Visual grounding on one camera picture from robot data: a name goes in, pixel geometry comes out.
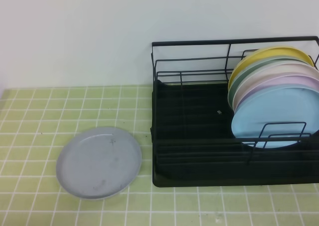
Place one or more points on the black wire dish rack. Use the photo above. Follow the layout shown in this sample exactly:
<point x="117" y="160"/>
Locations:
<point x="199" y="61"/>

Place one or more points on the green plate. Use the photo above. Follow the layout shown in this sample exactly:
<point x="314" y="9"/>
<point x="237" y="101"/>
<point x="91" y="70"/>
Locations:
<point x="238" y="76"/>

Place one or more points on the yellow plate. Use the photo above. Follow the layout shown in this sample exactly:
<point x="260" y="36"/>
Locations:
<point x="265" y="53"/>

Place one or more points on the black drip tray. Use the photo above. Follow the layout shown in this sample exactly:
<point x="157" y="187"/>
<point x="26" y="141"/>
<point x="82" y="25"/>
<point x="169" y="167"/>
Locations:
<point x="237" y="175"/>

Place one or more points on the beige pink plate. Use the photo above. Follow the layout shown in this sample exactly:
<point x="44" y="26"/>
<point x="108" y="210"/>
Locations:
<point x="282" y="69"/>

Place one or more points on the grey round plate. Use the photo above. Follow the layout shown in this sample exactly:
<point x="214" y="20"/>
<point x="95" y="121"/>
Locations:
<point x="98" y="163"/>

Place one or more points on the light blue plate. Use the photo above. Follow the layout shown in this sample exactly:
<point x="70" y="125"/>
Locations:
<point x="272" y="115"/>

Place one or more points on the lilac plate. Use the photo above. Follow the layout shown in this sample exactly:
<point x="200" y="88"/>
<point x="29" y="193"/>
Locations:
<point x="253" y="86"/>

